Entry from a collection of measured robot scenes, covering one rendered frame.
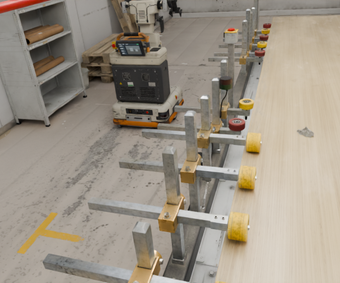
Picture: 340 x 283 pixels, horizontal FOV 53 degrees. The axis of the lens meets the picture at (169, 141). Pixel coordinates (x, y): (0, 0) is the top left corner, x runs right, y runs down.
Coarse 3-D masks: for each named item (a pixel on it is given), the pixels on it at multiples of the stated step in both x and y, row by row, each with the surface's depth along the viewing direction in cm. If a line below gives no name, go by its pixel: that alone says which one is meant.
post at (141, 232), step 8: (136, 224) 82; (144, 224) 81; (136, 232) 81; (144, 232) 80; (136, 240) 82; (144, 240) 81; (152, 240) 85; (136, 248) 84; (144, 248) 83; (152, 248) 86; (144, 256) 84; (152, 256) 86; (144, 264) 86; (152, 264) 87
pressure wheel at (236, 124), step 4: (232, 120) 168; (236, 120) 166; (240, 120) 168; (232, 124) 164; (236, 124) 164; (240, 124) 163; (244, 124) 165; (232, 128) 165; (236, 128) 164; (240, 128) 164; (244, 128) 166
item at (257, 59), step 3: (210, 57) 282; (213, 57) 282; (216, 57) 281; (219, 57) 280; (222, 57) 280; (225, 57) 279; (234, 57) 277; (237, 57) 276; (249, 57) 274; (252, 57) 273; (255, 57) 273; (258, 57) 272; (261, 57) 271; (210, 60) 282; (213, 60) 281; (216, 60) 281; (219, 60) 280; (234, 60) 276; (237, 60) 276; (246, 60) 273; (249, 60) 273; (252, 60) 272; (255, 60) 271; (258, 60) 271; (261, 60) 270
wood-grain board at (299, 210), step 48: (288, 48) 270; (336, 48) 259; (288, 96) 189; (336, 96) 184; (288, 144) 145; (336, 144) 142; (240, 192) 120; (288, 192) 118; (336, 192) 116; (288, 240) 99; (336, 240) 98
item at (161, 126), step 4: (160, 124) 181; (164, 124) 180; (168, 124) 180; (172, 124) 179; (176, 124) 179; (160, 128) 180; (164, 128) 179; (168, 128) 178; (172, 128) 178; (176, 128) 177; (180, 128) 176; (184, 128) 175; (200, 128) 173; (220, 128) 171; (224, 128) 171; (228, 128) 171; (220, 132) 170; (224, 132) 170; (228, 132) 169; (232, 132) 168; (236, 132) 168; (240, 132) 167
